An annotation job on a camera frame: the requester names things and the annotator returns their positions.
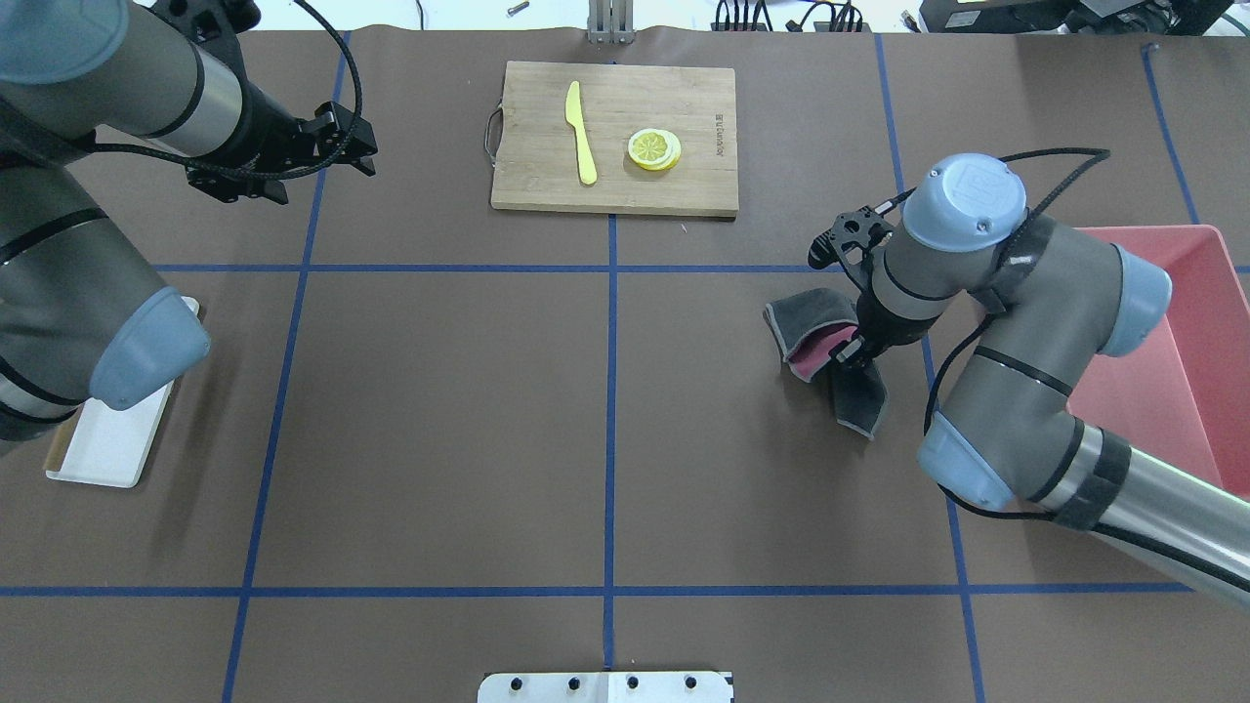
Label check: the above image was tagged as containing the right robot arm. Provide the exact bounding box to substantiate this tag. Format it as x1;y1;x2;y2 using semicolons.
808;148;1248;609

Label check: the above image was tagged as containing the wooden cutting board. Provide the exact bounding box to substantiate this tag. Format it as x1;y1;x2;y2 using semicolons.
490;60;740;219

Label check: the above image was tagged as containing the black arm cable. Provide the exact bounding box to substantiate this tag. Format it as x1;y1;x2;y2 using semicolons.
88;0;364;181
874;148;1113;518

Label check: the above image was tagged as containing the yellow lemon slice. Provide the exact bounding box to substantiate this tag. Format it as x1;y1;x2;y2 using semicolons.
626;128;683;173

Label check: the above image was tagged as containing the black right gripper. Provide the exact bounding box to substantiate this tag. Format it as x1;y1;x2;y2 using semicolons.
808;206;924;368

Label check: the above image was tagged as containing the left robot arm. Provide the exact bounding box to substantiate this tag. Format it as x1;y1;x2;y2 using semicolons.
1;1;378;452

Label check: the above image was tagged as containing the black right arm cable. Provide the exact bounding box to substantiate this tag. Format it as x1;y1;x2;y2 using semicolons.
874;148;1113;518

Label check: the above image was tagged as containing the metal mounting plate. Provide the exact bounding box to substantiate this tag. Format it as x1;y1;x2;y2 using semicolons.
478;670;735;702

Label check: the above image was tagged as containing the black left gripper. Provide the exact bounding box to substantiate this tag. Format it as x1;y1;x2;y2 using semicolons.
185;83;378;205

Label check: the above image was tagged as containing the aluminium frame post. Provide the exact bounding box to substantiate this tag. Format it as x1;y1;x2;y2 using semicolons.
586;0;638;45

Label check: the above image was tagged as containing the white rectangular tray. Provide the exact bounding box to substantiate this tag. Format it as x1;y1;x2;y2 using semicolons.
44;286;211;489

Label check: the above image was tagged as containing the grey and pink cloth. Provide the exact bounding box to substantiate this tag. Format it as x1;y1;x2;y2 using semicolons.
763;286;889;440

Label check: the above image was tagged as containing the yellow plastic knife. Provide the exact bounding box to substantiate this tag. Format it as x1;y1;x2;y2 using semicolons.
563;80;599;186

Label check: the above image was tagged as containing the pink plastic bin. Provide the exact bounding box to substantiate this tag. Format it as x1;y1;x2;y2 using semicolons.
1068;226;1249;498

